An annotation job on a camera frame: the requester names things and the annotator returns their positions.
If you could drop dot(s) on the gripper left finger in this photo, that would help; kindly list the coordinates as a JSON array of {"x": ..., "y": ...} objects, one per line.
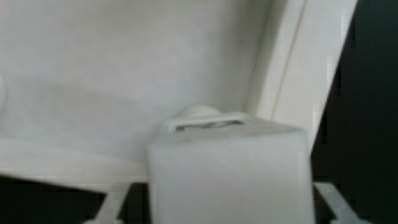
[{"x": 124, "y": 209}]

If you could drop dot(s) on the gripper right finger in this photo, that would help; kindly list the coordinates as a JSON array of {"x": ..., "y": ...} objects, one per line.
[{"x": 345, "y": 214}]

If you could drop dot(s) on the white table leg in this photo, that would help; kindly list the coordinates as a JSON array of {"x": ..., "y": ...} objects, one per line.
[{"x": 229, "y": 171}]

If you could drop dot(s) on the white square table top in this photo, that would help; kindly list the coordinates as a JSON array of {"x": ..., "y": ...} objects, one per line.
[{"x": 112, "y": 61}]

